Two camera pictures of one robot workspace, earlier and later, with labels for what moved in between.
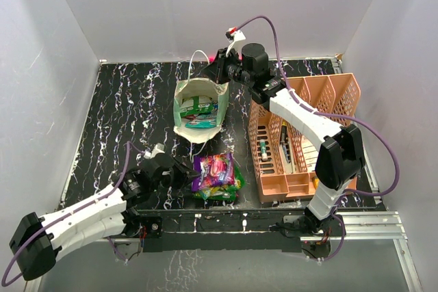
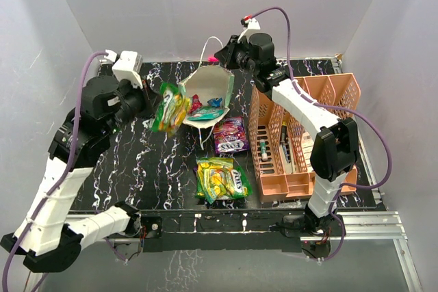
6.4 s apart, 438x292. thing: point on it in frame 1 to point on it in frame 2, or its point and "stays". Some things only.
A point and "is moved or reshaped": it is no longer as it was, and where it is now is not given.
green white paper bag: [200, 104] is moved or reshaped
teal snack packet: [202, 124] to [207, 113]
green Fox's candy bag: [220, 193] to [202, 189]
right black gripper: [216, 70] to [226, 56]
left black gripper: [185, 176] to [151, 99]
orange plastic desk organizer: [283, 152] stays
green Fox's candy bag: [196, 104] to [172, 110]
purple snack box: [215, 169] to [230, 135]
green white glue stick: [263, 144] stays
